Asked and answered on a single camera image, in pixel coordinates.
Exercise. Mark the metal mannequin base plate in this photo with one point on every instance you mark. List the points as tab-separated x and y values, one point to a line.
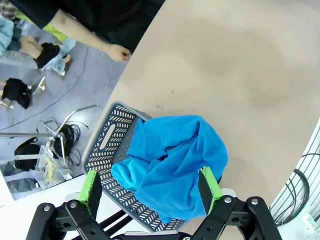
38	86

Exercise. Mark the lime green cloth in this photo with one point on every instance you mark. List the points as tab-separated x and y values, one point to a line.
56	31

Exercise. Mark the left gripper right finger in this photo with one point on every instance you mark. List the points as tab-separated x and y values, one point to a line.
208	192

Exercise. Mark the light blue denim jeans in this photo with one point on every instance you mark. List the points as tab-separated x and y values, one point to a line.
67	46

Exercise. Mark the black garment on mannequin feet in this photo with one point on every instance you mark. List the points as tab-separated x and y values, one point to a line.
47	53

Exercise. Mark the person's right hand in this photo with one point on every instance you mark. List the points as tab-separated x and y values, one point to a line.
120	53

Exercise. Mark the person in black t-shirt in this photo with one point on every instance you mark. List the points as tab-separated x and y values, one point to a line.
112	17

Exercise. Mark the clear plastic storage box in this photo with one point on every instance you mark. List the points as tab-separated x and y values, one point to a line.
50	170

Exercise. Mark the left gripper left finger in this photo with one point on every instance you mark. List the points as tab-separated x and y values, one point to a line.
93	195

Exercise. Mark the person's right forearm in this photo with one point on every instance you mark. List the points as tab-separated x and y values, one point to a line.
80	35

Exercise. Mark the turquoise textured garment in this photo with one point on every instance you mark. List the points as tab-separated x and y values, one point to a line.
175	175

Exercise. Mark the white side platform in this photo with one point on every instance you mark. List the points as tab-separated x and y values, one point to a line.
15	220

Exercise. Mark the white ridged base plate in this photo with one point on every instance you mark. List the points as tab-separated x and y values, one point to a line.
313	147

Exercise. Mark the black bag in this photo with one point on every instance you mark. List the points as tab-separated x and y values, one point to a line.
27	152

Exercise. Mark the grey plastic woven basket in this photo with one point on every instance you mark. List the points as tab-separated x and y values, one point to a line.
95	155

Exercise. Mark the silver metal tripod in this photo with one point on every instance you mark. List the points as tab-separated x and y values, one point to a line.
25	134

